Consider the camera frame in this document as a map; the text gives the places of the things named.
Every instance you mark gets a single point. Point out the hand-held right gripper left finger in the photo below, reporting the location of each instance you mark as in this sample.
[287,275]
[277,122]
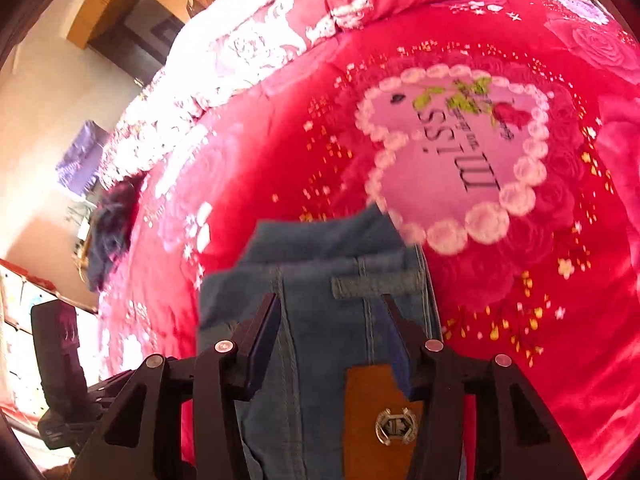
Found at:
[267,342]

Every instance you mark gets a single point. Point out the red rose printed blanket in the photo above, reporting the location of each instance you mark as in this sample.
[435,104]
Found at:
[500,210]

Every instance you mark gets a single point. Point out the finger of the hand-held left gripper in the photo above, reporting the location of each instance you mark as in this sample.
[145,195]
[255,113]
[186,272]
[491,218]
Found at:
[112,387]

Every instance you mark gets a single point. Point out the floral quilt with white lining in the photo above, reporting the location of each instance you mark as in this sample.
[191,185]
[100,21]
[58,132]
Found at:
[260,35]

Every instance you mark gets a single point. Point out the purple bag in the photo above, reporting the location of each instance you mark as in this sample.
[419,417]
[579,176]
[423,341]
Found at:
[80,157]

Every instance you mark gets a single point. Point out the dark fleece garment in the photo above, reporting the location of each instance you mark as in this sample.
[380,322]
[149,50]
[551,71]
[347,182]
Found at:
[111,230]

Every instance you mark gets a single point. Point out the blue denim pants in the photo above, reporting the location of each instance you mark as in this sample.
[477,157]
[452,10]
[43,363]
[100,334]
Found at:
[320,280]

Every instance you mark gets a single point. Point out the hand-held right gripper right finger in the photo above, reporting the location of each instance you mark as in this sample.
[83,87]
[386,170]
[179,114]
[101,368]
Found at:
[400,347]

